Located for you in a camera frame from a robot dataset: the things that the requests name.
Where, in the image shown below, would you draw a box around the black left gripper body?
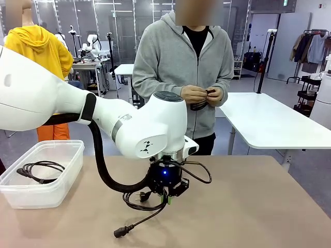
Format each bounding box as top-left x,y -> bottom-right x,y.
149,160 -> 184,188

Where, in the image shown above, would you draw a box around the black power cable with plug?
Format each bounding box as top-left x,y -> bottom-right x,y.
16,160 -> 66,184
113,190 -> 169,238

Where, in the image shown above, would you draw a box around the person's right forearm grey sleeve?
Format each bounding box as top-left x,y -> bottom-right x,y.
132,77 -> 185,104

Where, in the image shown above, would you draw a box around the person's left forearm grey sleeve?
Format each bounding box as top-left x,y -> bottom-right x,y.
216,69 -> 235,107

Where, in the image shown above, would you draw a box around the person's right hand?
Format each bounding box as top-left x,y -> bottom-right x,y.
180,84 -> 208,105

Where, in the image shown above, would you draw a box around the person's left hand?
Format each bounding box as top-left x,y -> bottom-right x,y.
206,88 -> 224,106

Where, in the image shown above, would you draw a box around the person in grey hoodie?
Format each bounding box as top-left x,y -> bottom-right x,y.
131,10 -> 235,156

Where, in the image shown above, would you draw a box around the small white background table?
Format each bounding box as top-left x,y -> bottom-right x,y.
113,64 -> 135,104

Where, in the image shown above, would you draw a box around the large white table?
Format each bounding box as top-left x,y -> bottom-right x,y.
219,92 -> 331,171

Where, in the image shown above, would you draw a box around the translucent white plastic container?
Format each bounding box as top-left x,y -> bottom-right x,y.
0,139 -> 85,209

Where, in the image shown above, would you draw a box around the seated person in jeans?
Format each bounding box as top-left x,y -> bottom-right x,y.
67,80 -> 85,90

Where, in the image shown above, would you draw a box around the wooden shoe rack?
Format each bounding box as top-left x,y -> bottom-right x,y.
232,60 -> 244,80

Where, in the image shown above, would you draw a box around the grey background workbench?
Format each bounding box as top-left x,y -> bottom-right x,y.
71,60 -> 111,99

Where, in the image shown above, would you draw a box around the black bags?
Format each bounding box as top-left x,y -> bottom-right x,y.
243,51 -> 266,73

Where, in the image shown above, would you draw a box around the black utility cart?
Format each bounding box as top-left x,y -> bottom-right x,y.
293,75 -> 323,117

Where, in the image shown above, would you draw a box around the white cylindrical machine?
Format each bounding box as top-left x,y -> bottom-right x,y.
309,54 -> 331,130

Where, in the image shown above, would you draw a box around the grey partition board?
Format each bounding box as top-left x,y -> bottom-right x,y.
267,12 -> 312,81

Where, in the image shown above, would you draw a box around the person in yellow hoodie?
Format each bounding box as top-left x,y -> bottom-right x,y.
4,25 -> 74,81

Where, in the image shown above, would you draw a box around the black clothes rack with coats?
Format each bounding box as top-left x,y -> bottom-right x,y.
286,28 -> 331,85

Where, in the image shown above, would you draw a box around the beige mannequin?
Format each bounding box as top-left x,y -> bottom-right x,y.
20,0 -> 36,28

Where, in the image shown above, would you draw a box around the thin black wrist camera cable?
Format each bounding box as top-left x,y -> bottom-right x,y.
165,159 -> 213,185

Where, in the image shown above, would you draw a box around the thick black arm cable hose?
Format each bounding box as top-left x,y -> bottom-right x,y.
41,113 -> 156,193

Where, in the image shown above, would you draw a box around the black pole camera stand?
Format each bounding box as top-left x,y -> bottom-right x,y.
255,28 -> 278,94

